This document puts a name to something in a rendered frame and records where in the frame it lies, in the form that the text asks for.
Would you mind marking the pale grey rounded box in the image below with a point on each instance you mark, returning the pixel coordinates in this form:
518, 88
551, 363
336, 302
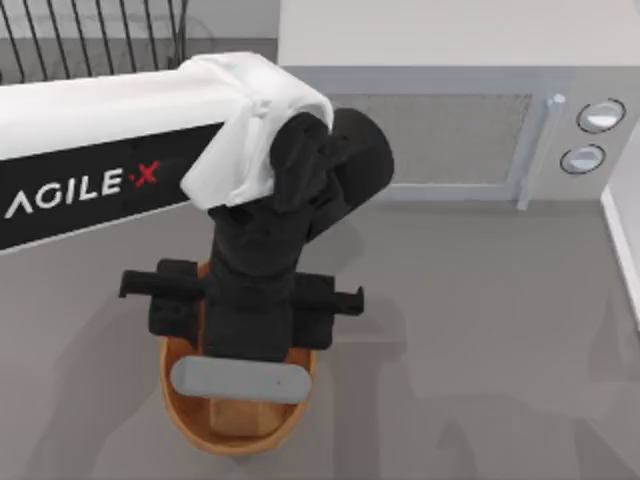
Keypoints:
235, 380

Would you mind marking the brown bread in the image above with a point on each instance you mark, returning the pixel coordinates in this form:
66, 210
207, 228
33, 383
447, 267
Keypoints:
240, 417

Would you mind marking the brown wooden basket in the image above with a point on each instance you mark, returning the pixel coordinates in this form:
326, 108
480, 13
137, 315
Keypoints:
185, 420

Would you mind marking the microwave door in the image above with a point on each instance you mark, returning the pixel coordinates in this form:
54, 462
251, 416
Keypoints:
450, 140

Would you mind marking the pale microwave oven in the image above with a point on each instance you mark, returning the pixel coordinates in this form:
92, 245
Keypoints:
450, 45

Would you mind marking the small microwave knob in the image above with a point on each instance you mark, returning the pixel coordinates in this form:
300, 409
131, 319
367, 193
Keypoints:
582, 159

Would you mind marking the large microwave knob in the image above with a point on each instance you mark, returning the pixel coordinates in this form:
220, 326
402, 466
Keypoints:
600, 116

